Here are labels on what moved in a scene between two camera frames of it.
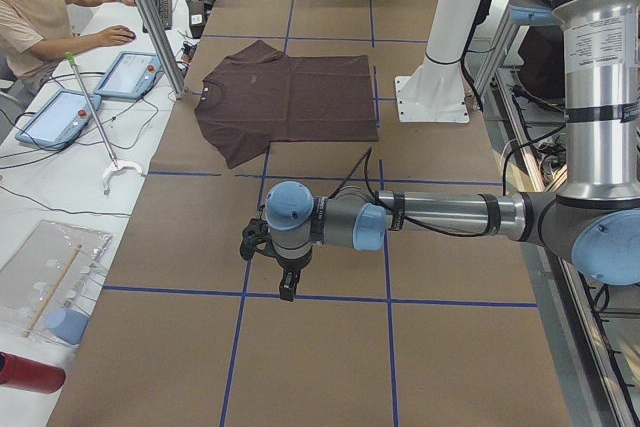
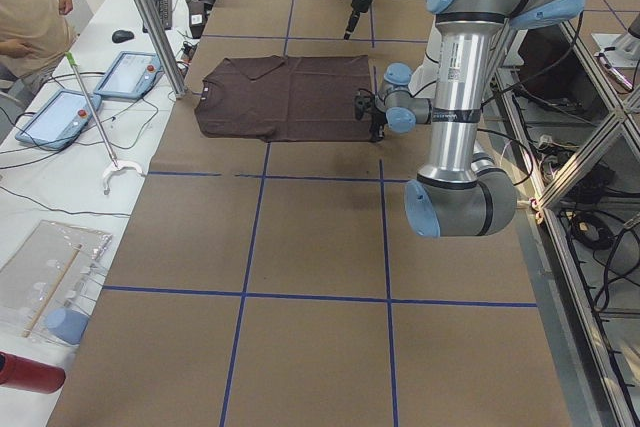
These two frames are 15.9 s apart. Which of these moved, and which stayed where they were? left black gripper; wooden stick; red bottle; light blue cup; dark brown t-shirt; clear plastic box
Moved: dark brown t-shirt; left black gripper
Stayed: clear plastic box; red bottle; light blue cup; wooden stick
